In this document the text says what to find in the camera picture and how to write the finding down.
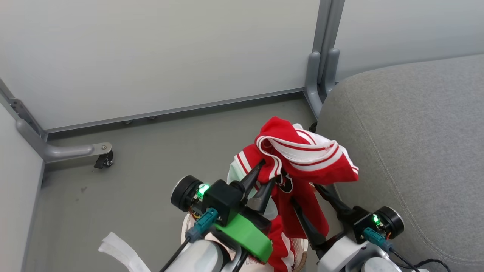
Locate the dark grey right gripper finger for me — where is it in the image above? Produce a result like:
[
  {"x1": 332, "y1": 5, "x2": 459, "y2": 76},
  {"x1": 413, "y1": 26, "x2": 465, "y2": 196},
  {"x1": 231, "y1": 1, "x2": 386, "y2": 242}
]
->
[
  {"x1": 313, "y1": 184, "x2": 354, "y2": 224},
  {"x1": 290, "y1": 198, "x2": 327, "y2": 250}
]

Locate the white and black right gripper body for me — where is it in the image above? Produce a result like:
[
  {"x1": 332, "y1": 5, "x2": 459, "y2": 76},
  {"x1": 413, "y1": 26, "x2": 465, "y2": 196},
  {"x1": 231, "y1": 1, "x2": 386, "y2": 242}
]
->
[{"x1": 316, "y1": 206, "x2": 405, "y2": 272}]

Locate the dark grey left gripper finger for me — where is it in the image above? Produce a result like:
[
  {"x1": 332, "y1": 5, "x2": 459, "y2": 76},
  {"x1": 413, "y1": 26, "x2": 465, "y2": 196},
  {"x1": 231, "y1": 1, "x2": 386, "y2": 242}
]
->
[
  {"x1": 231, "y1": 160, "x2": 266, "y2": 197},
  {"x1": 247, "y1": 177, "x2": 279, "y2": 213}
]

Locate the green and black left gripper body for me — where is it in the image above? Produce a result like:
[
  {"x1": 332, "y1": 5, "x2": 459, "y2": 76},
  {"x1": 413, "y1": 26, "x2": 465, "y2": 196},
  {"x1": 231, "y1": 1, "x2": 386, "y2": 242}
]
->
[{"x1": 171, "y1": 175, "x2": 273, "y2": 264}]

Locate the red basketball jersey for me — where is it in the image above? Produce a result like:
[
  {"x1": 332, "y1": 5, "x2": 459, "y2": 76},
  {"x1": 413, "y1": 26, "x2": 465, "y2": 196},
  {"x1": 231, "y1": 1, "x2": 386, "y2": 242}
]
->
[{"x1": 227, "y1": 116, "x2": 359, "y2": 272}]

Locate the cream perforated laundry basket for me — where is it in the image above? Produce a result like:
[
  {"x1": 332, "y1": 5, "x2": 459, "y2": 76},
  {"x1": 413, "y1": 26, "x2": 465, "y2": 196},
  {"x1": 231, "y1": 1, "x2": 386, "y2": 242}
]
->
[{"x1": 181, "y1": 213, "x2": 309, "y2": 272}]

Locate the grey fabric sofa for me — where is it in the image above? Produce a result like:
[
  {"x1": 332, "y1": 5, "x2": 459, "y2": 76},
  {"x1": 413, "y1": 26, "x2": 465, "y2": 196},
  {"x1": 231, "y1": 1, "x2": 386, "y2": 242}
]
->
[{"x1": 316, "y1": 54, "x2": 484, "y2": 272}]

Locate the white fabric strip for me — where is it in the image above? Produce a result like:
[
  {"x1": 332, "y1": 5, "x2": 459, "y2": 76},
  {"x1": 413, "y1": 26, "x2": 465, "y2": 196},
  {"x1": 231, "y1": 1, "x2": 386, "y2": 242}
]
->
[{"x1": 99, "y1": 232, "x2": 152, "y2": 272}]

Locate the grey partition foot with plate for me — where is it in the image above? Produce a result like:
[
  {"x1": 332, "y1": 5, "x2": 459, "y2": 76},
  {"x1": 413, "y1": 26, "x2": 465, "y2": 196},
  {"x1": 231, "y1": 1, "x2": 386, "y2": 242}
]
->
[{"x1": 0, "y1": 77, "x2": 113, "y2": 164}]

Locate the right camera cable teal plug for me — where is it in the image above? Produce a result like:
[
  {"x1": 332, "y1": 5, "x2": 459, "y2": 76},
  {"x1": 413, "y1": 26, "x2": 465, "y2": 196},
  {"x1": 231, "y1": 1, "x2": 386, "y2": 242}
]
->
[{"x1": 364, "y1": 227, "x2": 421, "y2": 272}]

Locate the camera cable teal plug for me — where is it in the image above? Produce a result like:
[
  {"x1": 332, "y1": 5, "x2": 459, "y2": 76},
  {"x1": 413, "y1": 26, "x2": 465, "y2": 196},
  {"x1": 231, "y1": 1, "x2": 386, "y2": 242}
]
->
[
  {"x1": 364, "y1": 227, "x2": 421, "y2": 272},
  {"x1": 160, "y1": 208, "x2": 219, "y2": 272}
]

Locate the left camera cable teal plug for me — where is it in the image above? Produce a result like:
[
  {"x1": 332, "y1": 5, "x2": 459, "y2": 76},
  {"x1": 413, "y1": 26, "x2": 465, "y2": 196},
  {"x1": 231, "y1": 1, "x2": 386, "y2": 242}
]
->
[{"x1": 160, "y1": 208, "x2": 219, "y2": 272}]

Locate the thin black looped cable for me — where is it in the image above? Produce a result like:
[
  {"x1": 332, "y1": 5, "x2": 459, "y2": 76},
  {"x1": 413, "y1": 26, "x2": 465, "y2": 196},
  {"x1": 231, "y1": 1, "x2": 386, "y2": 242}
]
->
[{"x1": 415, "y1": 258, "x2": 451, "y2": 272}]

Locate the grey partition bottom rail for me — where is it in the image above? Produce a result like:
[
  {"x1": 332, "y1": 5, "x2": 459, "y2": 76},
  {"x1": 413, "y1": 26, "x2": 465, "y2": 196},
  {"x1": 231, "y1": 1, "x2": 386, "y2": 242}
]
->
[{"x1": 45, "y1": 88, "x2": 305, "y2": 133}]

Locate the grey partition post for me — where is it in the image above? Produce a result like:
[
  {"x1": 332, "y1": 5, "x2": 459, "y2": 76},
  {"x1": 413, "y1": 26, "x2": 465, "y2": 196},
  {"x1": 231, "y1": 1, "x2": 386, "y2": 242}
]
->
[{"x1": 304, "y1": 0, "x2": 345, "y2": 118}]

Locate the black caster wheel with bracket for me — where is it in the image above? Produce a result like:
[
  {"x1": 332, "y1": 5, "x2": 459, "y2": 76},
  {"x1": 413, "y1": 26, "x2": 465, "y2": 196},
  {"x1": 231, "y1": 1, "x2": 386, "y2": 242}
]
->
[{"x1": 94, "y1": 150, "x2": 114, "y2": 169}]

